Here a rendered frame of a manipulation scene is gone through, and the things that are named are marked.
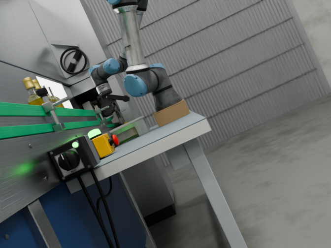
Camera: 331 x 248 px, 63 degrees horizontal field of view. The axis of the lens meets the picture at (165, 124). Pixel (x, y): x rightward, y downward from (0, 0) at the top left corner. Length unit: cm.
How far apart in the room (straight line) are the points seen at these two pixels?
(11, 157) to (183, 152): 39
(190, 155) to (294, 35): 438
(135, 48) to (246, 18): 367
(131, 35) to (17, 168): 89
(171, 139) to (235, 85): 397
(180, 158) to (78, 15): 191
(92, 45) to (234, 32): 289
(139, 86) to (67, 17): 133
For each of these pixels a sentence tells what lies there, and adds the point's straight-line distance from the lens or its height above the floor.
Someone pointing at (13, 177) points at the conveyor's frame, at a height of 81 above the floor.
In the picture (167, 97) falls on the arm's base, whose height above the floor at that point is 87.
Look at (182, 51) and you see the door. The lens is 459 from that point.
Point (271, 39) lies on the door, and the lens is 484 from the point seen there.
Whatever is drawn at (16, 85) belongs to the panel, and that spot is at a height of 121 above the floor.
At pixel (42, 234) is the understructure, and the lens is 55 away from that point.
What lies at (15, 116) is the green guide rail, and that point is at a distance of 68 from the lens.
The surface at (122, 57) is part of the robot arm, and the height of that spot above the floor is 117.
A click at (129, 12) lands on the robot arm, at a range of 130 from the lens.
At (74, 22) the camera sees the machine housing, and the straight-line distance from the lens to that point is 244.
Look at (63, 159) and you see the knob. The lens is 63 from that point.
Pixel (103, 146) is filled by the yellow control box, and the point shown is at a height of 79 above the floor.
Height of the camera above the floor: 80
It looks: 2 degrees down
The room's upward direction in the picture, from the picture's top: 25 degrees counter-clockwise
